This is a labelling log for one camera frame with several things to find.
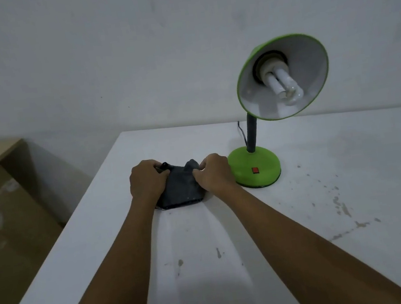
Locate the person's left hand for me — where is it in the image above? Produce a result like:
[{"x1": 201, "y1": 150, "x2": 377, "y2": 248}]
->
[{"x1": 126, "y1": 157, "x2": 175, "y2": 212}]

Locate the person's right hand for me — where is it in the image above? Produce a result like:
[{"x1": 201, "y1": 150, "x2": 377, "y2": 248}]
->
[{"x1": 190, "y1": 150, "x2": 239, "y2": 200}]

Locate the dark grey cloth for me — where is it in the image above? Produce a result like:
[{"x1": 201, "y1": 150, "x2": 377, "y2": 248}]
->
[{"x1": 149, "y1": 156, "x2": 208, "y2": 213}]

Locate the green table lamp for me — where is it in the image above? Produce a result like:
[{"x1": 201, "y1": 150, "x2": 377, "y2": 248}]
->
[{"x1": 210, "y1": 30, "x2": 345, "y2": 192}]

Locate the person's left forearm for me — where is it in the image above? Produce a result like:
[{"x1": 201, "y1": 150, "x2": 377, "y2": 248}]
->
[{"x1": 36, "y1": 197, "x2": 170, "y2": 304}]

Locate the person's right forearm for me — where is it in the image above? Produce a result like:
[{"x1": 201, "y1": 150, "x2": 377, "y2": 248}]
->
[{"x1": 214, "y1": 159, "x2": 401, "y2": 304}]

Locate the white fluorescent light bulb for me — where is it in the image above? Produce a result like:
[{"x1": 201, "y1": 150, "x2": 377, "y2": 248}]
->
[{"x1": 257, "y1": 56, "x2": 307, "y2": 109}]

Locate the light wooden cabinet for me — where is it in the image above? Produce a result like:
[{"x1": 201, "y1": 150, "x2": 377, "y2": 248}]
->
[{"x1": 0, "y1": 132, "x2": 81, "y2": 304}]

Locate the black power cord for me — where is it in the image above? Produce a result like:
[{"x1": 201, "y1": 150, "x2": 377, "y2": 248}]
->
[{"x1": 236, "y1": 120, "x2": 249, "y2": 149}]

